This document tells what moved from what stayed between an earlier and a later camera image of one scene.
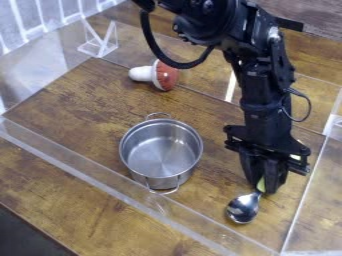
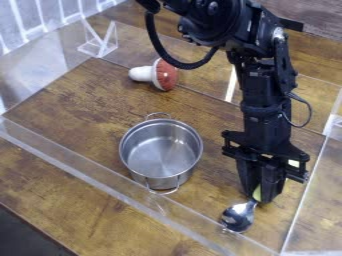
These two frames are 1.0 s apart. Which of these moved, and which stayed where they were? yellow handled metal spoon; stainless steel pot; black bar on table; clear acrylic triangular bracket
Moved: yellow handled metal spoon
Stayed: clear acrylic triangular bracket; stainless steel pot; black bar on table
